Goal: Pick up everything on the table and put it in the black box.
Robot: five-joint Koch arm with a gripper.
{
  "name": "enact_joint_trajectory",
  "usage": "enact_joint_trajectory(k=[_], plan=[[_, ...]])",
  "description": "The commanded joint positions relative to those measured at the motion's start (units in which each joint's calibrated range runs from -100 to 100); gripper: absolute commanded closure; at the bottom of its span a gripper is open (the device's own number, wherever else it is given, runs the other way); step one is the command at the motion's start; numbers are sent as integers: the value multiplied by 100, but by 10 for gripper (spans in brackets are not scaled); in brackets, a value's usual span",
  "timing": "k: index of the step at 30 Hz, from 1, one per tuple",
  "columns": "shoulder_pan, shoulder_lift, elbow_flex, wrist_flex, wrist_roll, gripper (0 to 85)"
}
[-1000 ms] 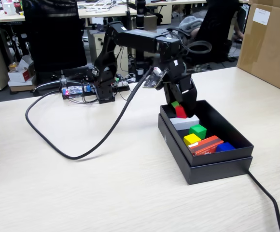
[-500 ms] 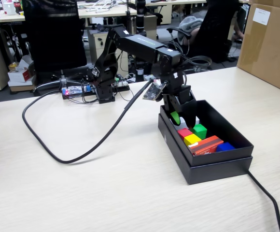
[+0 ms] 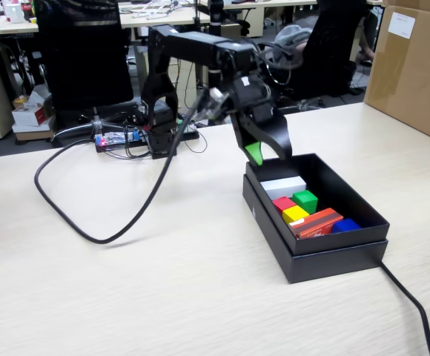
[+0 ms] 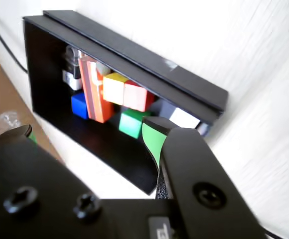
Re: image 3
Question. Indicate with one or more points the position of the robot control board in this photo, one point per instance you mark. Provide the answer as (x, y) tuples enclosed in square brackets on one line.
[(113, 140)]

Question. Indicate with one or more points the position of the cola bottle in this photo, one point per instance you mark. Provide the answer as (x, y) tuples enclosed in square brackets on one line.
[(27, 9)]

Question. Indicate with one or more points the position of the yellow wooden cube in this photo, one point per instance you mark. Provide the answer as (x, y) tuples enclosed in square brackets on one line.
[(294, 215)]

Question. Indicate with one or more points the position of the red wooden cube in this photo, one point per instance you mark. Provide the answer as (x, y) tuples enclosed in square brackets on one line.
[(283, 204)]

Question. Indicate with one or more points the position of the blue wooden cube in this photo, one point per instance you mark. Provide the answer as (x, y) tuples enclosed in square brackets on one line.
[(346, 225)]

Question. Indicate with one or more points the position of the large brown cardboard box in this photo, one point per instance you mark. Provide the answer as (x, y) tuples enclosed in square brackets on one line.
[(415, 81)]

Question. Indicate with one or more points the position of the grey cloth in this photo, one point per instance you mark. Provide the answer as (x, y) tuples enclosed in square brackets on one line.
[(293, 33)]

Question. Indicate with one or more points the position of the black pole white bands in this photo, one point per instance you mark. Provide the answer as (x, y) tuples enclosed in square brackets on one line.
[(215, 15)]

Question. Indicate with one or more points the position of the yellow tape roll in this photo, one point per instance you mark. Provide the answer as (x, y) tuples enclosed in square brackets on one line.
[(21, 99)]

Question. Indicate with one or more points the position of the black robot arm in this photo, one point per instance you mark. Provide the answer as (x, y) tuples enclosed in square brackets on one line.
[(189, 46)]

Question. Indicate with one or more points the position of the flat brown cardboard box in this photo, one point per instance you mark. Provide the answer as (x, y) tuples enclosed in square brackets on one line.
[(33, 135)]

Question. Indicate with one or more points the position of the black cardboard box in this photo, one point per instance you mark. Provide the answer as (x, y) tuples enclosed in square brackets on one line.
[(348, 241)]

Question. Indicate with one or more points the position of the orange staples box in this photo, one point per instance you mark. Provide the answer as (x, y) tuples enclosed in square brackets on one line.
[(315, 226)]

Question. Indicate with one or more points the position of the white and red carton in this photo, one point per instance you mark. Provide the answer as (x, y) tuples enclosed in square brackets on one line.
[(27, 115)]

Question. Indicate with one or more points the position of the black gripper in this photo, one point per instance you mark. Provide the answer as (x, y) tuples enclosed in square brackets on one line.
[(252, 98)]

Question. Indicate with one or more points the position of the white paper label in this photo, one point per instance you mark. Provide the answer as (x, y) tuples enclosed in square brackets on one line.
[(402, 25)]

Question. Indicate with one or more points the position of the green wooden cube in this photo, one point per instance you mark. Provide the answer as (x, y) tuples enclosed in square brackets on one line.
[(305, 200)]

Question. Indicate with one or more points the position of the narrow beige cabinet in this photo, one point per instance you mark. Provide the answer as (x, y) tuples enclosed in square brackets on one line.
[(233, 31)]

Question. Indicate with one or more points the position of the black open box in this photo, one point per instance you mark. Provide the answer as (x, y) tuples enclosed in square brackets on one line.
[(330, 265)]

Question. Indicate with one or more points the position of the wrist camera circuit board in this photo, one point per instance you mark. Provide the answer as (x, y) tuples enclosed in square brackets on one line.
[(215, 98)]

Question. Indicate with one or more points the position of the black mesh-back office chair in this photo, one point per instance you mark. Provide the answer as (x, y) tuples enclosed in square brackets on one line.
[(81, 55)]

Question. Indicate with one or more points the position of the white laptop stand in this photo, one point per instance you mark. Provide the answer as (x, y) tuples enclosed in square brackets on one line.
[(152, 13)]

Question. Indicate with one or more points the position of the white rectangular box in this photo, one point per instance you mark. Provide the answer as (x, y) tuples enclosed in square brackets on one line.
[(283, 187)]

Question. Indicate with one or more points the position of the black chair chrome armrests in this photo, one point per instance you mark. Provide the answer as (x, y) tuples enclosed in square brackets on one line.
[(330, 55)]

